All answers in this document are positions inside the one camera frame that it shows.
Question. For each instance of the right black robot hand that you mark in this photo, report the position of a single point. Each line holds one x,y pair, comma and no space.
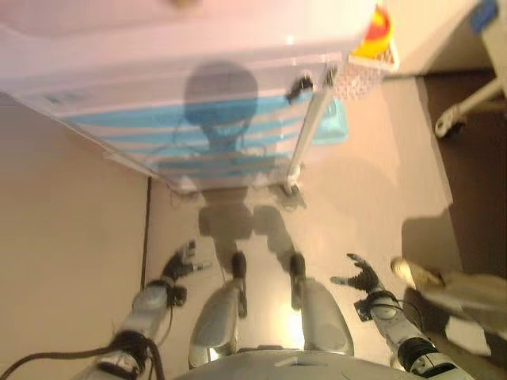
366,279

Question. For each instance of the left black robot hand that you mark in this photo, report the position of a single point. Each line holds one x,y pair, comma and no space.
178,267

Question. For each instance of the blue-fronted cart drawer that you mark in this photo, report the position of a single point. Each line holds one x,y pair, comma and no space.
190,152

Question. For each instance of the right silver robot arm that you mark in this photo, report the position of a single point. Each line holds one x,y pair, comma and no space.
400,328

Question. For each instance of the right silver robot leg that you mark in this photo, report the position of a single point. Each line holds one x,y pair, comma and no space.
321,312

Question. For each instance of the silver robot leg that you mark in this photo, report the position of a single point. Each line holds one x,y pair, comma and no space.
218,312
321,312

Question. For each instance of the left silver robot leg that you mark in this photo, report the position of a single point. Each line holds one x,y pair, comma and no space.
218,312

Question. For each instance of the person in beige trousers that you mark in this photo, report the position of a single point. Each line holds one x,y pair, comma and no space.
455,301

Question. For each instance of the grey robot torso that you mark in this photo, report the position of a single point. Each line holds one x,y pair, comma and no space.
293,366

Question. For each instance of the cart caster wheel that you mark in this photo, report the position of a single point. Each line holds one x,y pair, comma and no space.
292,188

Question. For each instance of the blue-lidded waste bin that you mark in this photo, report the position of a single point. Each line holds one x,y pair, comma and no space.
332,122

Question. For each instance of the white mesh side basket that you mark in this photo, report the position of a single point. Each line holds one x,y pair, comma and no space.
356,79

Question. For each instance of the black cart lock key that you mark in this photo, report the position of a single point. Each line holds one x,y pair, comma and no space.
301,85

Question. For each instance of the white hospital bed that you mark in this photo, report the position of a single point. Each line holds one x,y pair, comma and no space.
471,99

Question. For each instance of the white medical cart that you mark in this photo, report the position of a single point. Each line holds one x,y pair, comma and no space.
138,59

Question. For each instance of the yellow sharps container red lid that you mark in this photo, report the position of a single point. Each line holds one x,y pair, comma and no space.
374,35

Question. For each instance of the blue bed clip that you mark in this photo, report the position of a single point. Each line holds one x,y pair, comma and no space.
484,16

